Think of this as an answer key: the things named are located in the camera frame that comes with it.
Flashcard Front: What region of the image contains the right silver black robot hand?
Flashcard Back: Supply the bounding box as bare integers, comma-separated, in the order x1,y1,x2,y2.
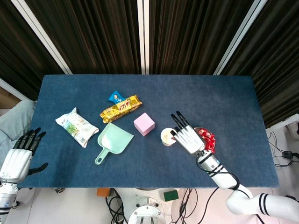
170,111,207,155

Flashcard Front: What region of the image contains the pink cube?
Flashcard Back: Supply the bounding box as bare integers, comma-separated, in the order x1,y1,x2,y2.
133,112,156,137

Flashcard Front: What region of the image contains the mint green plastic dustpan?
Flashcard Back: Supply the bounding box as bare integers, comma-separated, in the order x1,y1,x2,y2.
94,122,135,165

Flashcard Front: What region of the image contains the blue table cloth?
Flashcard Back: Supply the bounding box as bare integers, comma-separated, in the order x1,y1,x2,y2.
17,74,280,189

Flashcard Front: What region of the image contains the white paper cup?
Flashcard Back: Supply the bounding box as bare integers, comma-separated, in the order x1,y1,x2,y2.
160,127,178,147

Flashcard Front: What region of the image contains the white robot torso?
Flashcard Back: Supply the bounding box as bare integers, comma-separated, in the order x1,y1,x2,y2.
106,188,185,224

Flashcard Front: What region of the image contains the white snack bag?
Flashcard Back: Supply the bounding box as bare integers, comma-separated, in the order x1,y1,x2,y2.
55,107,100,148

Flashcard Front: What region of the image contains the small blue snack packet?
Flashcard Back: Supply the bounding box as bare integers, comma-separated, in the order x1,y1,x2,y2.
107,91,124,104

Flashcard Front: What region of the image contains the gold biscuit package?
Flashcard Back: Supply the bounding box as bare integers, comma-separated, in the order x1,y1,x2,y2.
100,95,142,124

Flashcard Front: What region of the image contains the silver metal plate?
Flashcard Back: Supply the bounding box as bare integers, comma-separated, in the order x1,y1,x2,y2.
193,126,217,154

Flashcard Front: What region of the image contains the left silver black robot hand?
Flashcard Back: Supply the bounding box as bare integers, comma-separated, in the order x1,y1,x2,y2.
0,127,49,182

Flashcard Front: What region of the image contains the dark brown pleated curtain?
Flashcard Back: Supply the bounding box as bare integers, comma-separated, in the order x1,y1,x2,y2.
24,0,142,75
149,0,257,75
0,0,66,101
221,0,299,129

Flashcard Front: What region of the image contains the orange block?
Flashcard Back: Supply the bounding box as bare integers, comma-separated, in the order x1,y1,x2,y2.
97,188,111,198

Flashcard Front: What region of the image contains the black cable bundle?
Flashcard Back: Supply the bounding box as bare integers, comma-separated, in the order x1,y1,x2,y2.
168,188,199,224
105,189,128,224

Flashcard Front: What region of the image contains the white metal bar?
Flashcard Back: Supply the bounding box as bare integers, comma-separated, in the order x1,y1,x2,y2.
266,115,299,131
0,77,25,101

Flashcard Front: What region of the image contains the black floor cable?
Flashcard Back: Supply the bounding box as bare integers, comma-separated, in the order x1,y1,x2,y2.
266,130,299,168

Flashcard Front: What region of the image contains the person's leg in jeans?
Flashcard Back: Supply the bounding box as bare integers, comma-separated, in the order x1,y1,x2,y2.
0,99,37,164

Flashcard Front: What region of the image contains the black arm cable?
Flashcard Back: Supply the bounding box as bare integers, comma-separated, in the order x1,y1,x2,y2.
195,154,241,191

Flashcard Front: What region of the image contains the white frame post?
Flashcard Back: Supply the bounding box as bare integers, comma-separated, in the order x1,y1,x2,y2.
137,0,150,75
10,0,73,75
213,0,269,76

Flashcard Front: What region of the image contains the green block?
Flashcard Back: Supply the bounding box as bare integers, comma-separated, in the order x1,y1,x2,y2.
163,190,179,203

